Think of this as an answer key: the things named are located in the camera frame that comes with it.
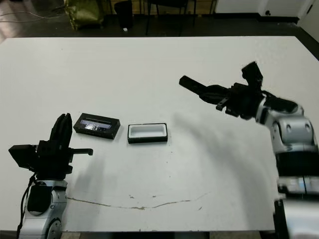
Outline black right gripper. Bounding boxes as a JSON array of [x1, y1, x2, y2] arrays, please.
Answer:
[[198, 83, 264, 120]]

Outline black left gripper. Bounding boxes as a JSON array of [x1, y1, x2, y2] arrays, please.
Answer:
[[34, 113, 94, 179]]

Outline slim black camera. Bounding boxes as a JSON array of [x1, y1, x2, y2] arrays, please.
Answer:
[[178, 76, 209, 97]]

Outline black box lid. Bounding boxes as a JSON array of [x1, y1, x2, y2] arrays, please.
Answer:
[[73, 113, 122, 140]]

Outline black box white lining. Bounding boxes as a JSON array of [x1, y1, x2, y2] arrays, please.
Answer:
[[127, 122, 168, 144]]

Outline black mesh chair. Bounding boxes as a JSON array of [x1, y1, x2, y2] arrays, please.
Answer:
[[146, 0, 197, 35]]

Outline olive green sack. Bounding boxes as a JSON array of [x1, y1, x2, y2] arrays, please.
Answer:
[[63, 0, 104, 30]]

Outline black upright bag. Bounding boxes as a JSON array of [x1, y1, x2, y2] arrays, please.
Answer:
[[117, 0, 134, 29]]

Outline black right wrist camera housing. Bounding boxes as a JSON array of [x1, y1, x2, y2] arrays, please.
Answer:
[[240, 61, 265, 88]]

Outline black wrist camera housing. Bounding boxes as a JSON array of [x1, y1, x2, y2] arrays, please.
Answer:
[[240, 61, 265, 88], [8, 144, 40, 169]]

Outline black left wrist camera housing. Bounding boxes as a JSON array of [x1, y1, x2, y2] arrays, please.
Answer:
[[8, 144, 40, 169]]

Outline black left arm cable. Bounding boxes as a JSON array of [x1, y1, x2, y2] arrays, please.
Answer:
[[16, 174, 37, 234]]

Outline thin floor cable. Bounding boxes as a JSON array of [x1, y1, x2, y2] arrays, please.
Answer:
[[0, 9, 65, 23]]

